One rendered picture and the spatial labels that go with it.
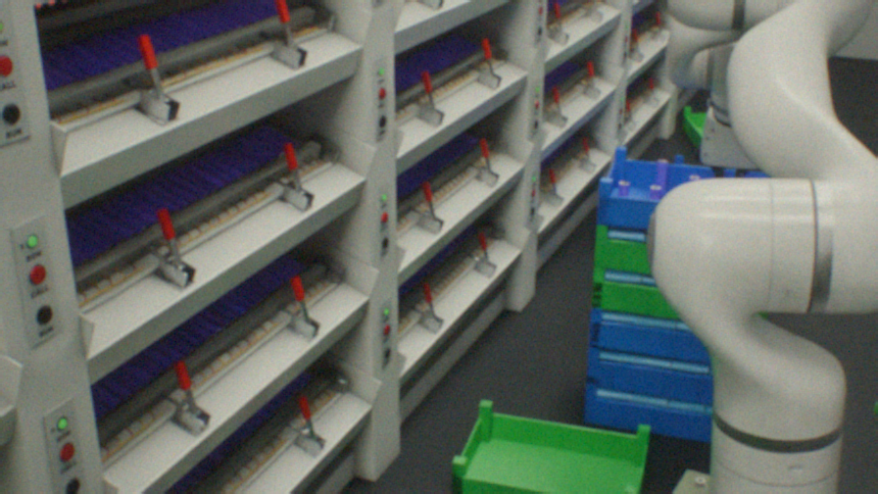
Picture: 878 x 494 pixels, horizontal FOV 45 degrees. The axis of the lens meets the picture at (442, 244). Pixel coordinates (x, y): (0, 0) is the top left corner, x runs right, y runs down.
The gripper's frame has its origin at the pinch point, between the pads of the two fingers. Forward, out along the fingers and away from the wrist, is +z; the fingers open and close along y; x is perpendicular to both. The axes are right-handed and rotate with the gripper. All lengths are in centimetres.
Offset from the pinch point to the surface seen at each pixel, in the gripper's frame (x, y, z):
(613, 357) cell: -21.6, -16.3, 26.4
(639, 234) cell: -11.2, -13.6, 4.4
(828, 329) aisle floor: 19, 24, 61
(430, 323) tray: -23, -50, 22
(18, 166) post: -80, -61, -71
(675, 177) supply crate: 7.6, -9.6, 8.4
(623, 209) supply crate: -10.0, -16.5, -0.3
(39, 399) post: -92, -61, -50
